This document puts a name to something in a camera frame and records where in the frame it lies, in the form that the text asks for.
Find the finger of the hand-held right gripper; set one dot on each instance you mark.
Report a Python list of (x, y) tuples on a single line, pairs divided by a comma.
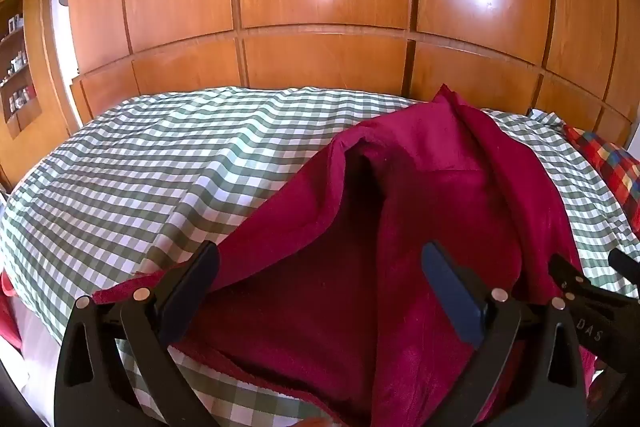
[(567, 274), (625, 264)]

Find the dark red garment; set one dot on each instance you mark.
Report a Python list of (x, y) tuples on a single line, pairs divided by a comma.
[(400, 217)]

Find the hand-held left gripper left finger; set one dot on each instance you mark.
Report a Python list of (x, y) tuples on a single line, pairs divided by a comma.
[(192, 287)]

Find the multicolour plaid pillow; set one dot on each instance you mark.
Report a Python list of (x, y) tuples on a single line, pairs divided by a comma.
[(610, 167)]

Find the green checked bedspread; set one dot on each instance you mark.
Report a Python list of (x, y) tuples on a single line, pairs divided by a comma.
[(150, 157)]

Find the red fabric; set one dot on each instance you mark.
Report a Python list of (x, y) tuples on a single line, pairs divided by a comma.
[(9, 312)]

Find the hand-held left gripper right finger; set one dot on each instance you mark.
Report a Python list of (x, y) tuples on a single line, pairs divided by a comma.
[(457, 297)]

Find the wooden shelf niche with items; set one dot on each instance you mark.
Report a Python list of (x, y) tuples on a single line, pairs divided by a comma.
[(17, 67)]

